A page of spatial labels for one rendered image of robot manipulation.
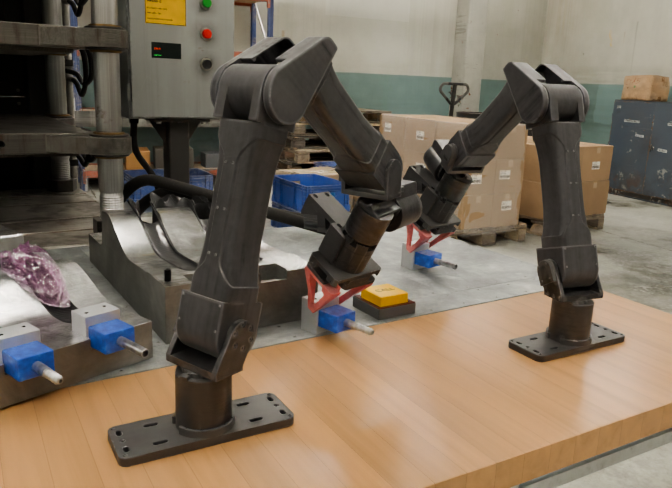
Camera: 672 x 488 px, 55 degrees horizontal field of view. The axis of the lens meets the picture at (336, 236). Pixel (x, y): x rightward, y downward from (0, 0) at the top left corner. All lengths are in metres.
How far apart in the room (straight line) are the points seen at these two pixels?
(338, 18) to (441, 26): 1.52
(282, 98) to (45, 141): 1.09
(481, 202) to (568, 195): 3.96
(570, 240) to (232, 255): 0.56
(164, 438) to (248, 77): 0.40
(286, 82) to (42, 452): 0.47
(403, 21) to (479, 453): 8.30
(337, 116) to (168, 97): 1.09
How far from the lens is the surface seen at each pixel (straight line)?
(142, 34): 1.83
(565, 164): 1.07
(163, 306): 0.99
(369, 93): 8.66
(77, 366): 0.90
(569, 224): 1.06
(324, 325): 1.02
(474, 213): 5.00
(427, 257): 1.38
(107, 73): 1.67
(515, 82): 1.12
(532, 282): 1.41
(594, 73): 9.51
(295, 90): 0.71
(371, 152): 0.86
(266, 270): 1.08
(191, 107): 1.87
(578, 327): 1.07
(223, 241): 0.70
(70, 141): 1.69
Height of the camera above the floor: 1.19
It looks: 13 degrees down
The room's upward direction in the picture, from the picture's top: 2 degrees clockwise
